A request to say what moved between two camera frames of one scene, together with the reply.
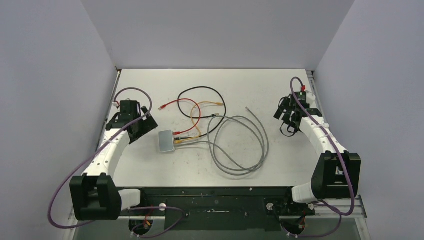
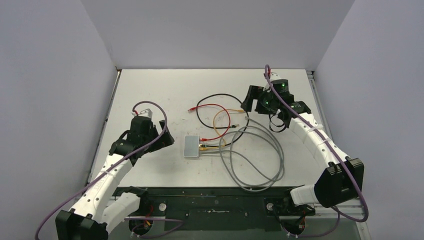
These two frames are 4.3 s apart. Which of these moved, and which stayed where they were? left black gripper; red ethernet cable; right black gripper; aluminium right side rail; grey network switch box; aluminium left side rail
Moved: right black gripper; left black gripper; red ethernet cable; grey network switch box
Stayed: aluminium left side rail; aluminium right side rail
